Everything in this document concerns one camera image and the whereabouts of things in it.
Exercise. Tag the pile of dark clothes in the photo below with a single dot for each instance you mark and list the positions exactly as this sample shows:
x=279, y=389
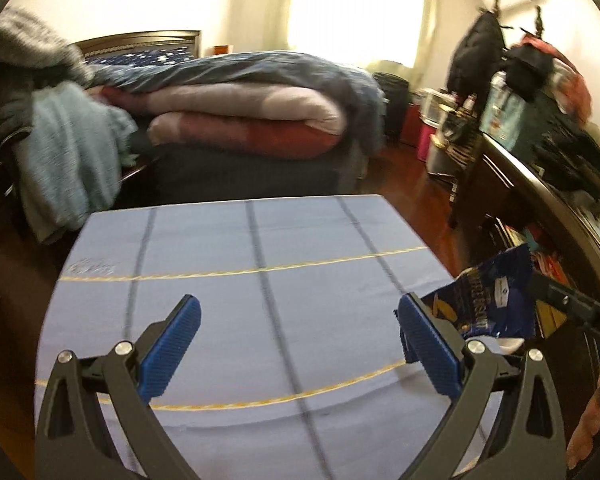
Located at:
x=570, y=160

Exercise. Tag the black hanging coat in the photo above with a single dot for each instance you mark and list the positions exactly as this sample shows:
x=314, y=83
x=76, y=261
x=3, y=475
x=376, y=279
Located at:
x=475, y=55

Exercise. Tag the red garment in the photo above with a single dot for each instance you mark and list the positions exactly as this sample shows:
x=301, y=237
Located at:
x=572, y=85

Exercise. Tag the pink storage bin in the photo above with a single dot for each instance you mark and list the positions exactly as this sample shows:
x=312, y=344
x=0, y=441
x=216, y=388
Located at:
x=424, y=142

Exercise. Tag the black suitcase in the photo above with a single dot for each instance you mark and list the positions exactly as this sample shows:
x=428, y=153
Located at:
x=392, y=105

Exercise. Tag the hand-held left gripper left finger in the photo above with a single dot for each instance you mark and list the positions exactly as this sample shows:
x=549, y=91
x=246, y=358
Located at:
x=172, y=345

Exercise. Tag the light blue blanket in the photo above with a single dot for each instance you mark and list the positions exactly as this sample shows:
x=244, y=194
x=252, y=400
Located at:
x=70, y=160

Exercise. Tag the dark wooden headboard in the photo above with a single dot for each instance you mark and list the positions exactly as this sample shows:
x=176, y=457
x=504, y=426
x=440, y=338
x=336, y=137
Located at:
x=140, y=40

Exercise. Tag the pale window curtain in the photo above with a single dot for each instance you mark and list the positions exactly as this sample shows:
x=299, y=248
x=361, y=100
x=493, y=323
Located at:
x=427, y=35

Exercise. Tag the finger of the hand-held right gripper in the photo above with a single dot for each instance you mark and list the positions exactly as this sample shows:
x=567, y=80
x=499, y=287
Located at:
x=560, y=300

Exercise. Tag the white storage container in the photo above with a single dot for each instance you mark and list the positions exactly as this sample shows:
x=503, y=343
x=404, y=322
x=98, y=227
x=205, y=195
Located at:
x=432, y=107

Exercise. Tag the bed with dark sheet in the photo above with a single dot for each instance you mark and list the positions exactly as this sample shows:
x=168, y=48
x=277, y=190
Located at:
x=240, y=175

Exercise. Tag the blue striped tablecloth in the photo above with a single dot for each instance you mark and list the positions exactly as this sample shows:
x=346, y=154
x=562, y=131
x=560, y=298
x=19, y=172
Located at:
x=280, y=240

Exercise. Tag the dark wooden dresser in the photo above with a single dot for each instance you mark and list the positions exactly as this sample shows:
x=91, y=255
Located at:
x=520, y=185

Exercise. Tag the person's right hand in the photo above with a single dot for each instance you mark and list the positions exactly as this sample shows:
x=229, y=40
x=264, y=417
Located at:
x=587, y=435

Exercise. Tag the grey fuzzy blanket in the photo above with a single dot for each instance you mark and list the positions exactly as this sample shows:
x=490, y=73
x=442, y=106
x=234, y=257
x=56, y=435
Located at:
x=35, y=45

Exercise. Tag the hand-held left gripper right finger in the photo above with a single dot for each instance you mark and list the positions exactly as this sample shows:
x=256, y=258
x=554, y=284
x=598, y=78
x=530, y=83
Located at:
x=427, y=347

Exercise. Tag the teal bag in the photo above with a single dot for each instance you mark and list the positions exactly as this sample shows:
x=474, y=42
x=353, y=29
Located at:
x=502, y=115

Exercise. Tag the dark grey garment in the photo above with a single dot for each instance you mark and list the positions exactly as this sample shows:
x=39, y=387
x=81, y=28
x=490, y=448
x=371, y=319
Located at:
x=15, y=112

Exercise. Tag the blue biscuit packet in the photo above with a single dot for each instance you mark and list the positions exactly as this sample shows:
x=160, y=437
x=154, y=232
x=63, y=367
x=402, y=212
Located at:
x=490, y=295

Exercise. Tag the row of books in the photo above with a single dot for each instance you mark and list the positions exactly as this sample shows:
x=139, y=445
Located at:
x=550, y=260

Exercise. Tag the black hanging bag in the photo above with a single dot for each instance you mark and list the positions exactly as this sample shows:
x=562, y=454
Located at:
x=530, y=70

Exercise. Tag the pink and red comforter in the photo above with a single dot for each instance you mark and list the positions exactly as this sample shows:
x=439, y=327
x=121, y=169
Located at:
x=230, y=105

